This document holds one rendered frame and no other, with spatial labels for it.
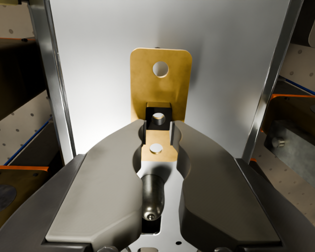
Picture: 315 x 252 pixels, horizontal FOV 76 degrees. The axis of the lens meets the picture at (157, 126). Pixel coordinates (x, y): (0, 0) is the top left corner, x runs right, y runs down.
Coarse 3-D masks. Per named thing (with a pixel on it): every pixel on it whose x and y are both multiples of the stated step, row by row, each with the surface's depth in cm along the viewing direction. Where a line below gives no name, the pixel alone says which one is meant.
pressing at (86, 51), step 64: (64, 0) 16; (128, 0) 16; (192, 0) 16; (256, 0) 16; (64, 64) 18; (128, 64) 18; (192, 64) 18; (256, 64) 19; (64, 128) 21; (256, 128) 22
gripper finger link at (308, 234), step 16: (240, 160) 9; (256, 176) 8; (256, 192) 7; (272, 192) 7; (272, 208) 7; (288, 208) 7; (272, 224) 6; (288, 224) 6; (304, 224) 6; (288, 240) 6; (304, 240) 6
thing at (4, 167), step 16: (48, 128) 41; (32, 144) 36; (48, 144) 36; (16, 160) 32; (32, 160) 32; (48, 160) 33; (0, 176) 28; (16, 176) 28; (32, 176) 28; (48, 176) 30; (0, 192) 26; (16, 192) 26; (32, 192) 26; (0, 208) 24; (16, 208) 24; (0, 224) 22
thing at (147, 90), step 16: (144, 48) 12; (160, 48) 12; (144, 64) 12; (176, 64) 12; (144, 80) 13; (160, 80) 13; (176, 80) 13; (144, 96) 13; (160, 96) 13; (176, 96) 13; (144, 112) 14; (160, 112) 13; (176, 112) 14; (160, 128) 14; (144, 144) 15; (160, 144) 15; (144, 160) 16; (160, 160) 16
